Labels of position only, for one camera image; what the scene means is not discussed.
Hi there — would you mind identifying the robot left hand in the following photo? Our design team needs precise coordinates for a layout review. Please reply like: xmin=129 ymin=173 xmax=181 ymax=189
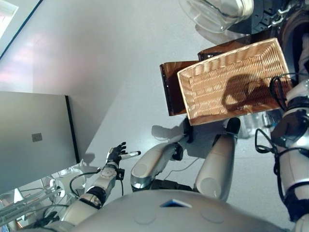
xmin=106 ymin=142 xmax=141 ymax=167

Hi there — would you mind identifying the grey front-load washing machine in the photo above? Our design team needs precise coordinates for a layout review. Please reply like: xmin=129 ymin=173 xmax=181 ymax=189
xmin=251 ymin=0 xmax=309 ymax=136

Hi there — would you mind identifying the white rounded device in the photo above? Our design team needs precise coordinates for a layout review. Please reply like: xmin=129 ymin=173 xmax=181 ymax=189
xmin=49 ymin=166 xmax=97 ymax=199

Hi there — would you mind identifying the grey robot torso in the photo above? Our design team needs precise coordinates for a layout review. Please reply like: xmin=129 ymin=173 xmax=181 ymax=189
xmin=45 ymin=180 xmax=290 ymax=232

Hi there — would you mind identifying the grey partition with blue edge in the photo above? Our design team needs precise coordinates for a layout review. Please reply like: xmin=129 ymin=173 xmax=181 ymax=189
xmin=0 ymin=91 xmax=80 ymax=194

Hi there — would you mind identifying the robot right leg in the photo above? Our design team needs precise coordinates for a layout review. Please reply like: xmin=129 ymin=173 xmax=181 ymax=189
xmin=195 ymin=117 xmax=241 ymax=203

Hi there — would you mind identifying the wicker laundry basket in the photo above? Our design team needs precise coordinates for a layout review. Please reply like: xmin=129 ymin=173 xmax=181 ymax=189
xmin=177 ymin=38 xmax=294 ymax=126

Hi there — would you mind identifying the round glass washer door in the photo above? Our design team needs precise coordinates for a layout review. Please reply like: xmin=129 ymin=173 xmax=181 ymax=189
xmin=178 ymin=0 xmax=290 ymax=34

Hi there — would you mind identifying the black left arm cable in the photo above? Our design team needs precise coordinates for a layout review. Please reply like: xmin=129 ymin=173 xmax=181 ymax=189
xmin=33 ymin=168 xmax=124 ymax=227

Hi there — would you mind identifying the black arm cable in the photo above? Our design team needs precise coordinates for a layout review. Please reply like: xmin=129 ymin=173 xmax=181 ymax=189
xmin=255 ymin=72 xmax=300 ymax=203
xmin=33 ymin=168 xmax=124 ymax=227

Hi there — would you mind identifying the thin floor cable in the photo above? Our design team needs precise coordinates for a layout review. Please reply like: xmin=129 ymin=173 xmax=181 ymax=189
xmin=165 ymin=158 xmax=199 ymax=180

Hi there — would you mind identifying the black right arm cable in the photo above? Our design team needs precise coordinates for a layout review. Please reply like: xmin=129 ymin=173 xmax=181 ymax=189
xmin=255 ymin=72 xmax=300 ymax=203

